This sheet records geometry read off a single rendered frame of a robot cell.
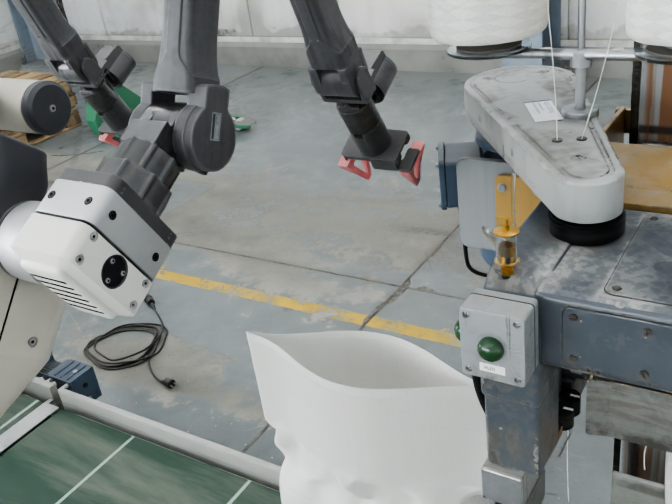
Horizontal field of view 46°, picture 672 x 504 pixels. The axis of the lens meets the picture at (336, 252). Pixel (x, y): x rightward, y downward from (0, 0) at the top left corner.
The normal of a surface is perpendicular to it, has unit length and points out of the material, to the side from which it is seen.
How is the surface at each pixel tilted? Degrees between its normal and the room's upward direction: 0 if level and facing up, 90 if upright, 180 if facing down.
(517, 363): 90
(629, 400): 90
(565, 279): 0
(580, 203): 90
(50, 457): 0
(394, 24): 90
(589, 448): 0
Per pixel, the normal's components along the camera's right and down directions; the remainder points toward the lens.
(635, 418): -0.52, 0.45
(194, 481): -0.13, -0.88
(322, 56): -0.44, 0.74
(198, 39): 0.82, 0.11
